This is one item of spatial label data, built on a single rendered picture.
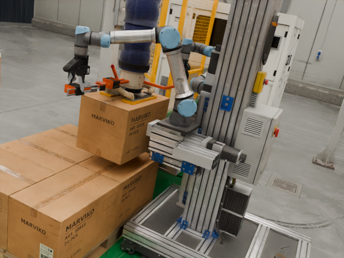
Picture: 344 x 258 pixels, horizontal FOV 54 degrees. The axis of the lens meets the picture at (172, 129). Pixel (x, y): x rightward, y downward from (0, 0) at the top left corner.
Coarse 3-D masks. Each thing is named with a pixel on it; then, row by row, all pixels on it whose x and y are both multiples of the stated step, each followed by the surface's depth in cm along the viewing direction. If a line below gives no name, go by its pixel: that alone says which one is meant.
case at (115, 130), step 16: (96, 96) 238; (160, 96) 272; (80, 112) 240; (96, 112) 233; (112, 112) 227; (128, 112) 222; (144, 112) 241; (160, 112) 265; (80, 128) 243; (96, 128) 237; (112, 128) 230; (128, 128) 228; (144, 128) 249; (80, 144) 246; (96, 144) 240; (112, 144) 233; (128, 144) 235; (144, 144) 258; (112, 160) 236; (128, 160) 243
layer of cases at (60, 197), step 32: (64, 128) 311; (0, 160) 236; (32, 160) 244; (64, 160) 253; (96, 160) 263; (0, 192) 202; (32, 192) 207; (64, 192) 213; (96, 192) 220; (128, 192) 254; (0, 224) 209; (32, 224) 196; (64, 224) 189; (96, 224) 223; (32, 256) 203; (64, 256) 200
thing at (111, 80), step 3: (105, 78) 225; (108, 78) 231; (111, 78) 232; (114, 78) 231; (105, 81) 226; (108, 81) 225; (111, 81) 224; (114, 81) 224; (117, 81) 226; (111, 84) 224; (114, 84) 226; (117, 84) 229; (108, 87) 226; (111, 87) 225; (114, 87) 225; (117, 87) 228
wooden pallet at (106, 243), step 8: (112, 232) 249; (120, 232) 269; (104, 240) 241; (112, 240) 253; (0, 248) 214; (96, 248) 247; (104, 248) 248; (0, 256) 216; (8, 256) 212; (16, 256) 209; (88, 256) 238; (96, 256) 239
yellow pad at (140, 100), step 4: (144, 92) 255; (136, 96) 243; (144, 96) 254; (148, 96) 256; (152, 96) 260; (156, 96) 263; (124, 100) 237; (128, 100) 237; (132, 100) 237; (136, 100) 240; (140, 100) 243; (144, 100) 248; (148, 100) 254; (132, 104) 235
